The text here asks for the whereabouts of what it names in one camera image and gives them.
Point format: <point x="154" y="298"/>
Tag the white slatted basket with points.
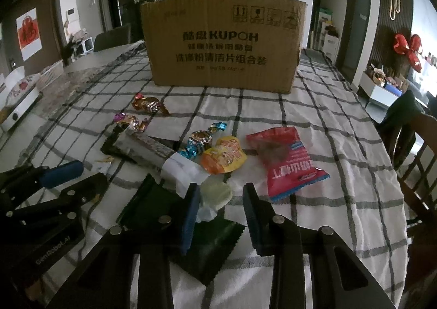
<point x="49" y="75"/>

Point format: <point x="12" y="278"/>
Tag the small gold candy wrapper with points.
<point x="104" y="159"/>

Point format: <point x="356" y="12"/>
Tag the brown cardboard box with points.
<point x="222" y="49"/>

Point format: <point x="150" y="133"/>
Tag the silver grey snack bar packet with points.
<point x="150" y="152"/>

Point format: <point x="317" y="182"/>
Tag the orange yellow snack packet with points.
<point x="223" y="157"/>

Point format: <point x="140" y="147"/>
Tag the red bow decoration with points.
<point x="408" y="48"/>

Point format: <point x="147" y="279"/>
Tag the black white checked tablecloth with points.
<point x="324" y="118"/>

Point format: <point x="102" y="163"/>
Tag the red snack packet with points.
<point x="290" y="165"/>

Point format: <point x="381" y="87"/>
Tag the dark green snack packet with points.
<point x="146" y="205"/>
<point x="215" y="251"/>

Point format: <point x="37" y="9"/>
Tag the dark wooden chair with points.
<point x="421" y="145"/>

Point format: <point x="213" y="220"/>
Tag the purple pink wrapped candy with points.
<point x="131" y="121"/>

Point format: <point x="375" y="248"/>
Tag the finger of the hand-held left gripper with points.
<point x="85" y="189"/>
<point x="63" y="170"/>

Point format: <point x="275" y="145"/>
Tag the white sideboard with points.
<point x="377" y="94"/>

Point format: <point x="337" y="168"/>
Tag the dark grey chair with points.
<point x="112" y="37"/>

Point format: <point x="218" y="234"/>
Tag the gold loop wall ornament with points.
<point x="396" y="3"/>

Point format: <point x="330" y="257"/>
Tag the red and white door poster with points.
<point x="29" y="29"/>

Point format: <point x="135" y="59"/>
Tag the white appliance with floral cover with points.
<point x="17" y="97"/>

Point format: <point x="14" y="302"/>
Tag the stack of white storage boxes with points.
<point x="324" y="32"/>

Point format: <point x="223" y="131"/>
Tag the blue wrapped candy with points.
<point x="200" y="139"/>

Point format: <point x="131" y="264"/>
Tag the black snack bar packet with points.
<point x="111" y="148"/>

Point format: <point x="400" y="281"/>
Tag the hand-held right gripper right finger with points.
<point x="255" y="223"/>

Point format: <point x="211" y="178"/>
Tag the small shelf ornaments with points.
<point x="431" y="59"/>

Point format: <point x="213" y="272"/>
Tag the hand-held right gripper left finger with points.
<point x="190" y="217"/>

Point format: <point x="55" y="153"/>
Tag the brown wooden door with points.
<point x="51" y="29"/>

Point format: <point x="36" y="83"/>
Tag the gold brown wrapped candy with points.
<point x="150" y="104"/>

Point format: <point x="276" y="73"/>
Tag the grey room door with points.
<point x="355" y="22"/>

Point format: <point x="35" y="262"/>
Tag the pile of sideboard goods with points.
<point x="385" y="78"/>

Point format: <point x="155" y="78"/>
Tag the pale round wrapped snack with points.
<point x="215" y="193"/>

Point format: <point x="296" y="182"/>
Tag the dark jacket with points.
<point x="403" y="114"/>

